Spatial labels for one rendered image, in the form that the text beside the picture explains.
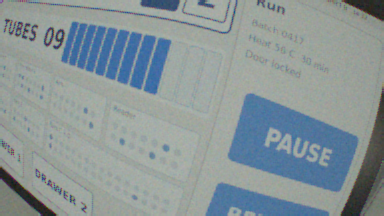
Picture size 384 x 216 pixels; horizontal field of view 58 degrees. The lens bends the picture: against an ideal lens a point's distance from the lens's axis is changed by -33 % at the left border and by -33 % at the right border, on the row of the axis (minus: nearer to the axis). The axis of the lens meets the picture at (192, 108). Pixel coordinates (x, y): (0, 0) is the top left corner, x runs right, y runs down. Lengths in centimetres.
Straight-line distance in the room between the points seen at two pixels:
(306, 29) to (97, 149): 19
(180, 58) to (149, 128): 5
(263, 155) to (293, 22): 9
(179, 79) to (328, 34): 12
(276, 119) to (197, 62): 6
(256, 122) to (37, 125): 21
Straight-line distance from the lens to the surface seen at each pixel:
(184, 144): 32
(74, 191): 39
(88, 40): 36
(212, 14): 31
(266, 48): 30
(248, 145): 31
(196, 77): 32
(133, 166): 34
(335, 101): 29
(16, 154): 46
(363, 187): 30
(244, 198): 31
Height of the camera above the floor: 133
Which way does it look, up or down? 47 degrees down
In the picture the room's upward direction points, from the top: 5 degrees counter-clockwise
